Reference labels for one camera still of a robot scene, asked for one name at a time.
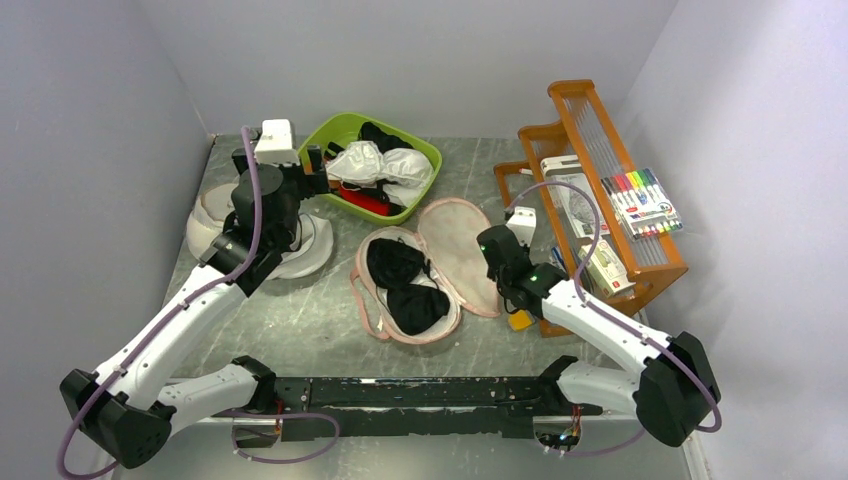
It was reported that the floral mesh laundry bag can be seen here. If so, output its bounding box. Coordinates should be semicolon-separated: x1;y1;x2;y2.
350;198;501;345

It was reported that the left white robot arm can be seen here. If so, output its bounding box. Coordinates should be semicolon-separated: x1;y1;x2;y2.
60;145;333;469

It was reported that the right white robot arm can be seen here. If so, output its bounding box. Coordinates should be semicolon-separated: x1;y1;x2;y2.
477;225;721;447

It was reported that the white mesh laundry bag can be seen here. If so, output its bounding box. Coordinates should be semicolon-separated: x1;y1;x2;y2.
269;213;334;280

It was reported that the white bra in bin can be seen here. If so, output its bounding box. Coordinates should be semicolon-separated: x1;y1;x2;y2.
326;141;436;207

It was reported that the white cylindrical laundry bag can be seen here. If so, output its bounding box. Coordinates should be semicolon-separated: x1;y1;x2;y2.
185;183;237;259

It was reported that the black bra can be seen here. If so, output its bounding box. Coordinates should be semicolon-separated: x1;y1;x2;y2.
366;238;450;335

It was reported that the yellow sponge block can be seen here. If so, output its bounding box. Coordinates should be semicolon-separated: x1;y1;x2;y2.
507;311;535;332

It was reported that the green plastic bin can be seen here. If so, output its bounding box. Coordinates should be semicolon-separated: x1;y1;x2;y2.
297;112;443;226

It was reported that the red garment in bin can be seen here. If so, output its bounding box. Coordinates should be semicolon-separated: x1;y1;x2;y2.
338;187;392;216

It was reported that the black garment in bin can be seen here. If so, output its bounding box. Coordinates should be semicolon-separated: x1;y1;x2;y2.
358;121;413;153

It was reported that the orange wooden rack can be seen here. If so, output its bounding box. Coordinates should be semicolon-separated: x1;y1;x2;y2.
494;80;688;315

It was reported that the small white green box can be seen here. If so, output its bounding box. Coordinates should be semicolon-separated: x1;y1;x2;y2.
585;239;635;298

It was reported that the coloured marker pack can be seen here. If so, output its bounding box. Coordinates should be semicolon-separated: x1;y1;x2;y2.
601;168;684;240

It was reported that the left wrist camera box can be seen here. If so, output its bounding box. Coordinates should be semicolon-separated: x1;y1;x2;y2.
254;119;300;167

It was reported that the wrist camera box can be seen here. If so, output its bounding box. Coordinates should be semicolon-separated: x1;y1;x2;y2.
254;119;300;167
505;206;537;247

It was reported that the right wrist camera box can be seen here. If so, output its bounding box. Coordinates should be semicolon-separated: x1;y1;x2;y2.
505;206;537;247

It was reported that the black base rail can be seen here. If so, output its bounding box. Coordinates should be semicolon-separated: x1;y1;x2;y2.
243;374;602;441

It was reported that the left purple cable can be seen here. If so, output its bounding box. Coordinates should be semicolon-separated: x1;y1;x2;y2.
55;125;342;480

